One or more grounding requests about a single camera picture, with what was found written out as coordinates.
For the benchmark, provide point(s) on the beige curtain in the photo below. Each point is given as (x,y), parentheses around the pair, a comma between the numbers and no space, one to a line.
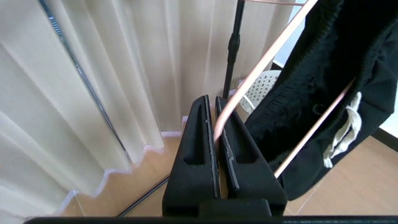
(140,62)

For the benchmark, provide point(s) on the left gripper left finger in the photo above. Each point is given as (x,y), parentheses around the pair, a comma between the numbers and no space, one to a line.
(189,183)

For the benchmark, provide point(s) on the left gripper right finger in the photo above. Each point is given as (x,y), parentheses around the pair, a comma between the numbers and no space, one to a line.
(258,183)

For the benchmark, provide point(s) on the black shorts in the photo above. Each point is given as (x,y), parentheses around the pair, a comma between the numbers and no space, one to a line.
(326,77)

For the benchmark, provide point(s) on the white laundry basket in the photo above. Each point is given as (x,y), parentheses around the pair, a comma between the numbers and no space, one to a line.
(264,84)

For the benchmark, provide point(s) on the black clothes rack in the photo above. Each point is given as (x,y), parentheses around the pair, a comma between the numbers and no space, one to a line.
(234,46)

